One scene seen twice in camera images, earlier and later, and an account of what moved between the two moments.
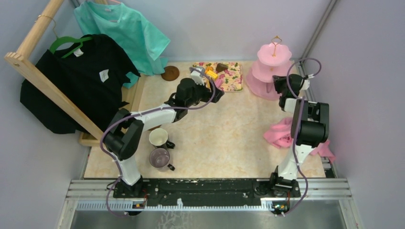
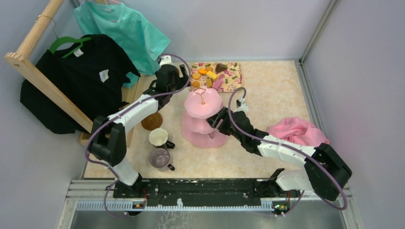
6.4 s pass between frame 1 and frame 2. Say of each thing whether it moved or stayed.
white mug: stayed
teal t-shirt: stayed
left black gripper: moved
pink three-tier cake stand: moved
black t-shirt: stayed
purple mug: stayed
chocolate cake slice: stayed
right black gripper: moved
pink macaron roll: stayed
